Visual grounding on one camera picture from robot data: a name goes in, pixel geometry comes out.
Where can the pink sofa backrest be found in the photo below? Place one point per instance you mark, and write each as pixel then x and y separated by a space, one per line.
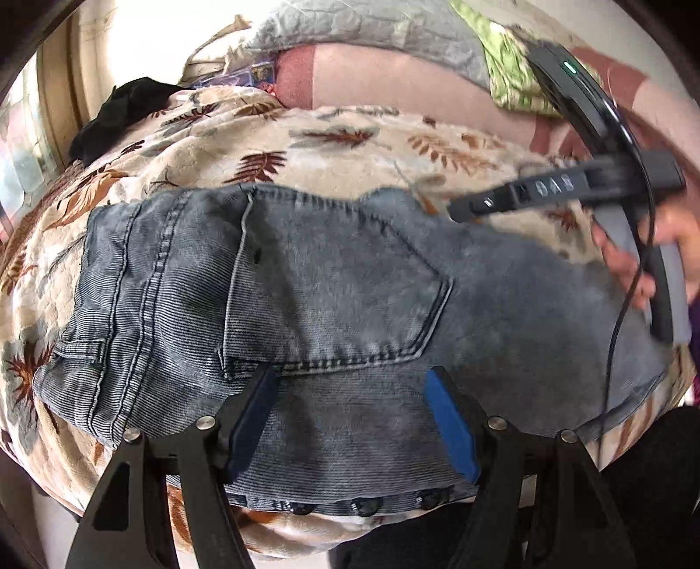
pixel 394 76

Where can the blue-grey denim pants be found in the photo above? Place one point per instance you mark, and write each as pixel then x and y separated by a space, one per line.
pixel 328 284

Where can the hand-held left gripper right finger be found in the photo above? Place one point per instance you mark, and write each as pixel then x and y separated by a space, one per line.
pixel 451 427

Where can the person's right hand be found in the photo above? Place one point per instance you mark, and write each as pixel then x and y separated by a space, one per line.
pixel 620 260

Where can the grey quilted pillow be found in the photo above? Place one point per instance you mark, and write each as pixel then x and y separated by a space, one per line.
pixel 372 27

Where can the white floral pillow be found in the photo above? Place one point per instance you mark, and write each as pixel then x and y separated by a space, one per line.
pixel 219 49

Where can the green patterned cloth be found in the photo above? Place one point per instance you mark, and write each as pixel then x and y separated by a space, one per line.
pixel 508 76

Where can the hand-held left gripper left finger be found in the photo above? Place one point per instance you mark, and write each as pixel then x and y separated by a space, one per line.
pixel 254 421

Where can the black cloth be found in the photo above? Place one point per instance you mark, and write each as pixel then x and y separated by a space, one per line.
pixel 136 98

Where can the person's leg in dark clothing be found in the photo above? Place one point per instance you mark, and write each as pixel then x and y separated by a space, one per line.
pixel 656 492

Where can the leaf-print blanket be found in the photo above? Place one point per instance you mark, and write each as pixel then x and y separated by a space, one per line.
pixel 339 142

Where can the purple packet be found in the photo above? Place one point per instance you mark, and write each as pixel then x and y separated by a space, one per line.
pixel 251 74

